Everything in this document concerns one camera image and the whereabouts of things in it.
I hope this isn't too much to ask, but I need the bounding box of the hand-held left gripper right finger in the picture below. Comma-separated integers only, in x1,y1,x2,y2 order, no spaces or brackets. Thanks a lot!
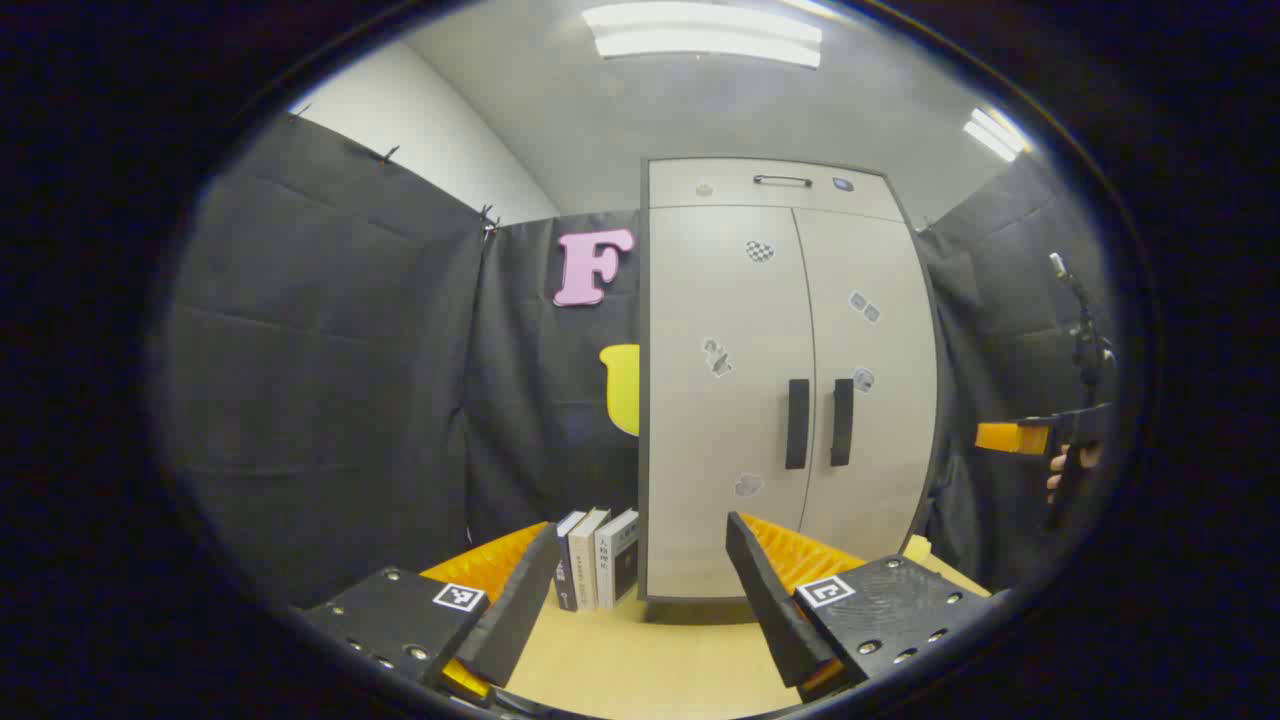
726,511,1001,701

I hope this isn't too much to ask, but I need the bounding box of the grey cabinet drawer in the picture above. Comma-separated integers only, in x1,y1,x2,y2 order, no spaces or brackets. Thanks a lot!
648,159,907,224

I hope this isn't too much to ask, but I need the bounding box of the small ceiling light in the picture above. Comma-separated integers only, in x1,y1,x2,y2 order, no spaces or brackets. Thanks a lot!
963,106,1032,164

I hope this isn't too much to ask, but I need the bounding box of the grey cabinet door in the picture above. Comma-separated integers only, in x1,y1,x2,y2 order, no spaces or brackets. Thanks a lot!
647,205,817,600
793,207,939,563

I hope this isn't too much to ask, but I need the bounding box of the black door handle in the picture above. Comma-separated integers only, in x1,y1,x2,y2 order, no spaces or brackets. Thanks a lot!
830,378,856,468
785,379,811,470

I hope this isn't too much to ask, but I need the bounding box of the cream book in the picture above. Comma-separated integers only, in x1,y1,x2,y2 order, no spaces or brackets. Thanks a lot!
567,507,612,612

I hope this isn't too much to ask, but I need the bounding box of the black backdrop cloth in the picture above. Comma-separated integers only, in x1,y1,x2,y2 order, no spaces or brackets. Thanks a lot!
163,110,1123,613

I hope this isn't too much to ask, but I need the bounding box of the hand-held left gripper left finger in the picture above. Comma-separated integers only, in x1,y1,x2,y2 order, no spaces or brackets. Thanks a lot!
300,520,563,703

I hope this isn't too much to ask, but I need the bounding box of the dark blue book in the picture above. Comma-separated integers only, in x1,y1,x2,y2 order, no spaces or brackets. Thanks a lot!
555,511,589,612

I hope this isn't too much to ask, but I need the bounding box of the grey and black book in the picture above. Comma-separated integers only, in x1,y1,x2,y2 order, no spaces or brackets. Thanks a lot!
595,508,641,611

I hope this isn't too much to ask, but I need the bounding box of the grey double-door shoe cabinet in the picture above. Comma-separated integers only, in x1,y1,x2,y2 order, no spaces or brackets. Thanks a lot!
638,157,941,604

